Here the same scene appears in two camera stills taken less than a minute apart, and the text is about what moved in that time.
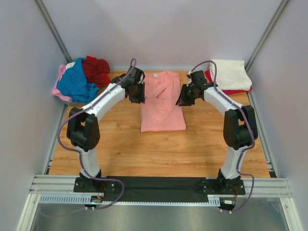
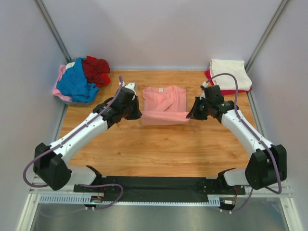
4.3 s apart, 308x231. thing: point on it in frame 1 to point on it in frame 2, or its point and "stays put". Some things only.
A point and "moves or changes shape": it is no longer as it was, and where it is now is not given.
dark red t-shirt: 97,71 stays put
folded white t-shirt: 231,74 stays put
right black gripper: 183,101 to 194,113
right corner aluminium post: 265,35 stays put
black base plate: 126,188 stays put
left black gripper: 141,98 to 137,114
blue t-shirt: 73,82 stays put
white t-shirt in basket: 70,65 stays put
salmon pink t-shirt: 160,112 moves or changes shape
